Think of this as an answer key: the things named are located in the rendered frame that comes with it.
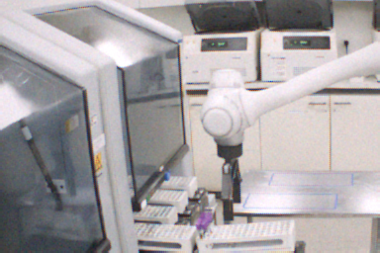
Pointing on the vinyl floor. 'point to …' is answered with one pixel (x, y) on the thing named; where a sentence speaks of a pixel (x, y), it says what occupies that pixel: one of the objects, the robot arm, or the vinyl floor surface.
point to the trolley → (311, 196)
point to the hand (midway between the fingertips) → (233, 208)
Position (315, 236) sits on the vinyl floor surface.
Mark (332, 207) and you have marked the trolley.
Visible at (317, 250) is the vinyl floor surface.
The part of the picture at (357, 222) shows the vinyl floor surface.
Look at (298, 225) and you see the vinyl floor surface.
